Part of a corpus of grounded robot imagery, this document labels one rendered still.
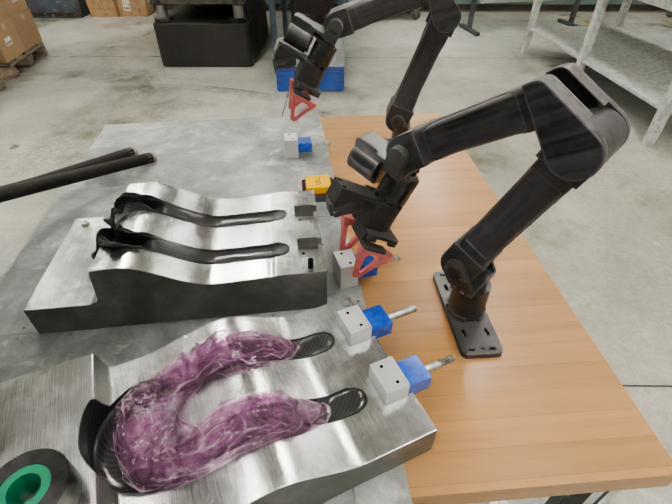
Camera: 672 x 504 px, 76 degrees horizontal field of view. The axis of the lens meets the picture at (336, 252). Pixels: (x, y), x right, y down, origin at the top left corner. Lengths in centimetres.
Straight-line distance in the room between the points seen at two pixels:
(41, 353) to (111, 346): 11
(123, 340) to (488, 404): 60
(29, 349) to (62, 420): 29
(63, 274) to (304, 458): 56
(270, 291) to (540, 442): 47
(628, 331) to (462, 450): 156
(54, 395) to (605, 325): 194
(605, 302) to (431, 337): 154
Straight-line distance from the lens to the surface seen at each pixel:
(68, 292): 87
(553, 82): 56
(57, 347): 87
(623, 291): 234
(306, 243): 81
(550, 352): 81
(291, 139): 124
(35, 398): 66
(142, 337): 82
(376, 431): 60
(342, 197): 70
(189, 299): 78
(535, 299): 89
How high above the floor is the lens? 138
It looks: 40 degrees down
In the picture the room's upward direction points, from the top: straight up
